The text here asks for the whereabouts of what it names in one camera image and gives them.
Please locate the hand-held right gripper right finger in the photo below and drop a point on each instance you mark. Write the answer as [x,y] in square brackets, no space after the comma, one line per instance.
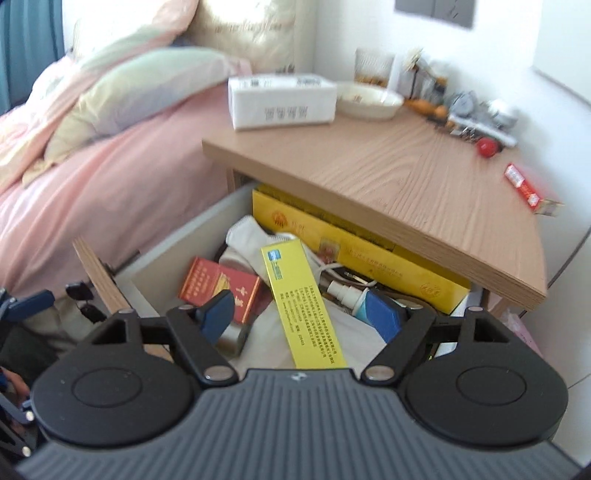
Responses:
[387,319]

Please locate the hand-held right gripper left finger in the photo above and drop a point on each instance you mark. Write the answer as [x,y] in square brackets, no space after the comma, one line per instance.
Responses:
[216,316]

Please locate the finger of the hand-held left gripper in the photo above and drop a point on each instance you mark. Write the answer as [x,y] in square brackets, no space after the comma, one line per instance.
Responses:
[18,422]
[28,305]

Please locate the narrow yellow box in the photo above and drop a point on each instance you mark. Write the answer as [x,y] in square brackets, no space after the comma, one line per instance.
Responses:
[302,314]

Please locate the grey drawer with wooden front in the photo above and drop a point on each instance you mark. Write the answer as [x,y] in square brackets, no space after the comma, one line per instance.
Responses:
[184,235]

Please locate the red cigarette pack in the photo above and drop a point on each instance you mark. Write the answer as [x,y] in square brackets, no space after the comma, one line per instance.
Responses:
[217,286]

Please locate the white spray bottle blue label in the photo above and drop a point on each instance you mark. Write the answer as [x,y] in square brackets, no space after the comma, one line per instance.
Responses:
[344,291]

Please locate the large yellow flat box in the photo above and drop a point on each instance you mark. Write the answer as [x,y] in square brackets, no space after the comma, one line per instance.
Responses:
[369,251]

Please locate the white sock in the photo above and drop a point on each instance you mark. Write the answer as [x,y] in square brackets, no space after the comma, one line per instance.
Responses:
[249,242]

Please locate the pink plastic bag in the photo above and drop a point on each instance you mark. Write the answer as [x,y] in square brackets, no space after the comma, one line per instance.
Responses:
[524,330]

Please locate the bed with pink sheet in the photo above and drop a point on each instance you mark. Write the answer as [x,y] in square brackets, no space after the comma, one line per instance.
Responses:
[115,198]

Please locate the wooden nightstand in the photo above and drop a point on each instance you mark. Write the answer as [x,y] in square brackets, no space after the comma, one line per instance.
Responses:
[369,175]

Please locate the red and white small box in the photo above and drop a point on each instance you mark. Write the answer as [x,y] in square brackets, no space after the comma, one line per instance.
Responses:
[521,187]

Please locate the pink duvet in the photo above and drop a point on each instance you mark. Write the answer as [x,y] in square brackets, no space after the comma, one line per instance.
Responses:
[55,110]

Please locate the red ball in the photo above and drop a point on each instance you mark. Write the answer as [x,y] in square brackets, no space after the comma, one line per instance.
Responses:
[487,147]

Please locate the orange fruit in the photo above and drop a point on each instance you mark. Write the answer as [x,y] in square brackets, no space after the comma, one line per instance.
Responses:
[429,108]

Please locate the white bowl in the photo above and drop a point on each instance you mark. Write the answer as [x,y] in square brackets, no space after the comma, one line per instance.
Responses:
[367,104]

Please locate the white tissue box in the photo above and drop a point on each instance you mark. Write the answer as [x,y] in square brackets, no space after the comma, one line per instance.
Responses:
[281,104]

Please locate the silver alarm clock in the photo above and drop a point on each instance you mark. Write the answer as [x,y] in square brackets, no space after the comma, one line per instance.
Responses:
[464,104]

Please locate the silver jar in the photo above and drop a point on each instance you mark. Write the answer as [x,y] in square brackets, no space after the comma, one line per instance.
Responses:
[501,113]

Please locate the pastel pillow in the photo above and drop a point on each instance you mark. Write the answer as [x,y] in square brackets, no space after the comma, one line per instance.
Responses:
[152,87]

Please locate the cluster of small bottles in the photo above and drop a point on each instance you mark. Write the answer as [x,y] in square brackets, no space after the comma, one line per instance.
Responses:
[422,76]

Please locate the glass cup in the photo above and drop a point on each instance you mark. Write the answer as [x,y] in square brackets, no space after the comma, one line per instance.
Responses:
[374,67]

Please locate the blue curtain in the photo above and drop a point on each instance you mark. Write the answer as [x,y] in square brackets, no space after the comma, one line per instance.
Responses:
[27,46]

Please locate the cream printed pillow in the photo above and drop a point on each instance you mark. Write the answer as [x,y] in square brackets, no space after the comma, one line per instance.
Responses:
[249,32]

